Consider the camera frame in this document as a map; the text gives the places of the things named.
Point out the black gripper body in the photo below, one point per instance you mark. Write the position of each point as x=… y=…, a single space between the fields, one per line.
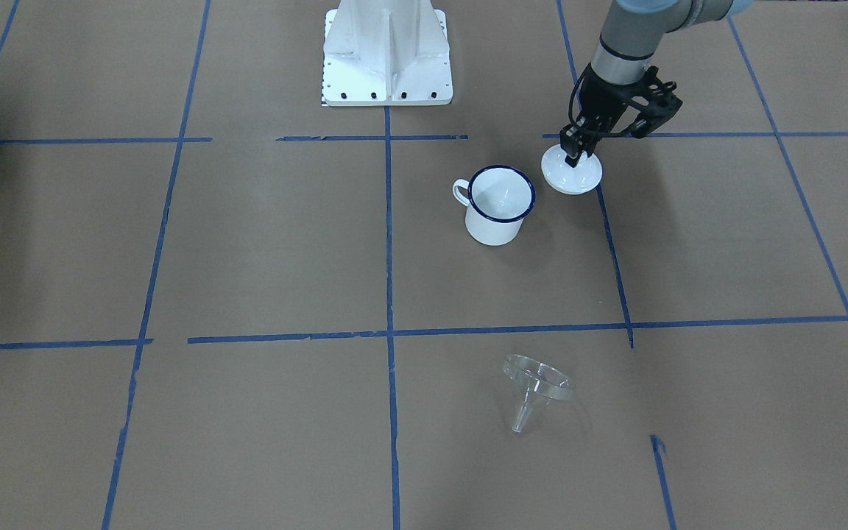
x=602 y=94

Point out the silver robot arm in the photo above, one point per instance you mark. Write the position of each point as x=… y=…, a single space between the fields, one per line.
x=631 y=33

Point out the white ceramic lid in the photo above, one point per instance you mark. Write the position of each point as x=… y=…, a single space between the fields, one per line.
x=585 y=176

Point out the white enamel mug blue rim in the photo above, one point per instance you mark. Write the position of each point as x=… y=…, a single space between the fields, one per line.
x=498 y=198

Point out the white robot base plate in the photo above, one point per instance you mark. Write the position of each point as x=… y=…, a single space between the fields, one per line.
x=386 y=53

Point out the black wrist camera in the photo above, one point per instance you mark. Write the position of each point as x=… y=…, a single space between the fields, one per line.
x=656 y=102

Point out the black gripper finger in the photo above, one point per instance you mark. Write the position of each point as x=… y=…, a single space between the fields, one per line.
x=565 y=140
x=584 y=143

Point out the clear glass funnel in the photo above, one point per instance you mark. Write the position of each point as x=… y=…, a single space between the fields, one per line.
x=537 y=385

